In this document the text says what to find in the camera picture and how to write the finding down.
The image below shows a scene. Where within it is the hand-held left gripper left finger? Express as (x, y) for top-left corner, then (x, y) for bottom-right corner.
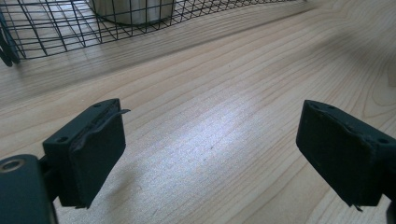
(42, 98), (132, 210)

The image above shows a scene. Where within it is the black wire mesh basket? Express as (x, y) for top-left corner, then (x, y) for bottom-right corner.
(0, 0), (307, 68)

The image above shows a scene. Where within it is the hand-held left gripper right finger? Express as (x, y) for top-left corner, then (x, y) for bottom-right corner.
(295, 99), (396, 213)

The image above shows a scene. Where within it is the steel cylindrical canister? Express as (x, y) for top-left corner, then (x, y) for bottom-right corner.
(88, 0), (177, 26)

